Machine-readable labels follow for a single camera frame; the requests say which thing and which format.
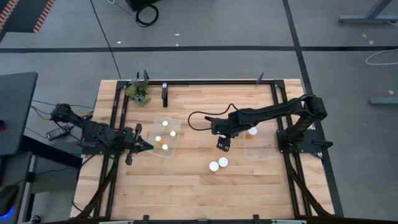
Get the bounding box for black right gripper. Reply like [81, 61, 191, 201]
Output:
[211, 116, 241, 153]

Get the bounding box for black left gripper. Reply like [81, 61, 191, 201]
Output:
[119, 123, 154, 167]

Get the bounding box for clear plastic bin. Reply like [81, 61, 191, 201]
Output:
[243, 125, 277, 162]
[145, 116, 183, 160]

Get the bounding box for small green artificial plant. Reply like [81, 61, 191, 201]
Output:
[124, 77, 152, 108]

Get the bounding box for black power adapter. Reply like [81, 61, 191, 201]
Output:
[45, 124, 71, 141]

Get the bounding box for light grey side table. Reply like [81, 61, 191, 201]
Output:
[0, 151, 40, 224]

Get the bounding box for dark grey desk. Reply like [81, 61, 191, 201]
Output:
[0, 72, 39, 157]

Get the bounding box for black box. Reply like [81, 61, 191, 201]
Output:
[124, 0, 161, 12]

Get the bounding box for black computer mouse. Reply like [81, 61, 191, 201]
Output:
[0, 184, 20, 219]

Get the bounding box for grey desk foot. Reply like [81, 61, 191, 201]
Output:
[338, 0, 398, 26]
[369, 96, 398, 106]

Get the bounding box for black mat orange stripes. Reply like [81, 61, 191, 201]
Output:
[0, 0, 57, 34]

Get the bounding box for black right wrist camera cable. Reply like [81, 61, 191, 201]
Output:
[187, 103, 239, 132]

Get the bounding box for black upright bracket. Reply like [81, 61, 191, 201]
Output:
[160, 82, 169, 109]

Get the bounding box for black aluminium table frame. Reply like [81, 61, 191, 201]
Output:
[74, 79, 335, 224]

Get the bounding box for yellow cable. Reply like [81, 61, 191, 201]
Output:
[30, 105, 94, 122]

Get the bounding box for thin black desk cable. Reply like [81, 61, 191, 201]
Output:
[31, 99, 96, 110]

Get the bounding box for long black floor cable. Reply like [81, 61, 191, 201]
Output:
[90, 0, 123, 80]

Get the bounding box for coiled black cable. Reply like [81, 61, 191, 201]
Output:
[134, 3, 160, 28]

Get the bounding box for white floor cable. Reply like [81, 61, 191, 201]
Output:
[365, 47, 398, 67]

